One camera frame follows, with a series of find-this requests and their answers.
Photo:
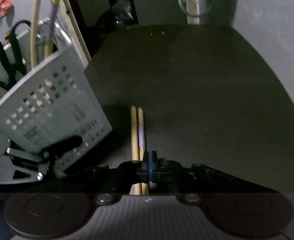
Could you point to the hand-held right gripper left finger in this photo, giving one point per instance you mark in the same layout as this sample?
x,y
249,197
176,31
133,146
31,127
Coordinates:
x,y
143,166

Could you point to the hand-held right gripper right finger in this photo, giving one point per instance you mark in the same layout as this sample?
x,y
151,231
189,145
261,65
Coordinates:
x,y
159,166

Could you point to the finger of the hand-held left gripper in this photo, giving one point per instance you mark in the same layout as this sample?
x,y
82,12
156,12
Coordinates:
x,y
21,165

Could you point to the wooden chopstick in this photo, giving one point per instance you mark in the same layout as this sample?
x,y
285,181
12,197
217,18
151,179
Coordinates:
x,y
52,25
142,135
135,135
35,30

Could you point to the white perforated utensil basket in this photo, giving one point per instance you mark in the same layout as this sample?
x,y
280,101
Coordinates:
x,y
61,115

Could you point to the black plastic bag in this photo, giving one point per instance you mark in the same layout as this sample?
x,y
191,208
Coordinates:
x,y
116,15

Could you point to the grey metal cabinet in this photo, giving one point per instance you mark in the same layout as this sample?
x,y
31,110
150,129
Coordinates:
x,y
159,7

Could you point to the red mesh bag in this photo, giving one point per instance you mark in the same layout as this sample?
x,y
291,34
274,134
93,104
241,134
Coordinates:
x,y
4,5

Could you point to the plastic bag of dried goods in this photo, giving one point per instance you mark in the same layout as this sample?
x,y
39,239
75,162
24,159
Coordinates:
x,y
202,2

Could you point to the white door frame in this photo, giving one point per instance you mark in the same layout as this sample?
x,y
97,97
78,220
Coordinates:
x,y
76,25

